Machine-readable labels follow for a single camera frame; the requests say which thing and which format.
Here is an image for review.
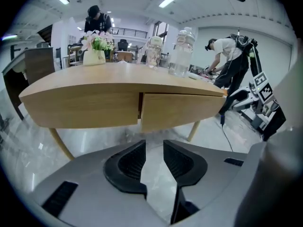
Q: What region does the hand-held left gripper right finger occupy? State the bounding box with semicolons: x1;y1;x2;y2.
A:
163;140;208;225

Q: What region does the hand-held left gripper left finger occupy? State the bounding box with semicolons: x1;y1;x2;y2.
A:
103;140;148;200

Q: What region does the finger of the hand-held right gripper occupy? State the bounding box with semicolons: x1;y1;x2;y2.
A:
232;100;258;114
228;87;250;102

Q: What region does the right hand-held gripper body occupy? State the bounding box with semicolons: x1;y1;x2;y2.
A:
247;71;276;132

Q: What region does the round wooden table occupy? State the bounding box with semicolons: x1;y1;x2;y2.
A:
18;62;228;162

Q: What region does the grey roller blind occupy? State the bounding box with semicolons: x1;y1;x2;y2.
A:
196;26;293;86

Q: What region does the black slanted bar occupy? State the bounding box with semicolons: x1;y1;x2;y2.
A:
247;43;288;142

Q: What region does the clear plastic water bottle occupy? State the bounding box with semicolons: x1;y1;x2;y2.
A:
168;26;196;78

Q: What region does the clear glass jar with lid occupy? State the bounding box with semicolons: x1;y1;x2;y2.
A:
145;35;164;70

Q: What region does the small wooden cabinet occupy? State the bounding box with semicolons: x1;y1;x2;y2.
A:
116;51;134;62

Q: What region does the black mezzanine railing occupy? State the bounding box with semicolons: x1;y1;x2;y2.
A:
111;27;149;39

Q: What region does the black office chair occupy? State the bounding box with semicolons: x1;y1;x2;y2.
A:
117;39;129;53

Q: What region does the white vase with pink flowers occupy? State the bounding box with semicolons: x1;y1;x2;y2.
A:
80;29;115;67

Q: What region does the dark wooden vanity table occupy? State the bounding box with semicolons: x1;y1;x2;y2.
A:
2;46;56;122

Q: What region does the black staircase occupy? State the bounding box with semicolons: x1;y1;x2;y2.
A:
37;24;53;44

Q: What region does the black cable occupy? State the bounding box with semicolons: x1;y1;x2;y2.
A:
219;113;234;152

